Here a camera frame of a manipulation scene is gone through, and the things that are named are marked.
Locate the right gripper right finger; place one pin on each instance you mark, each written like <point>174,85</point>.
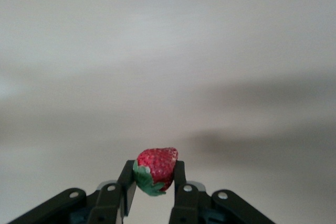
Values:
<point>189,205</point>

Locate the red strawberry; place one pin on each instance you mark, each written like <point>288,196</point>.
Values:
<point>160,163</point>

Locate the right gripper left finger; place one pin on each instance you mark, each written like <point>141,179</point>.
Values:
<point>110,203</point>

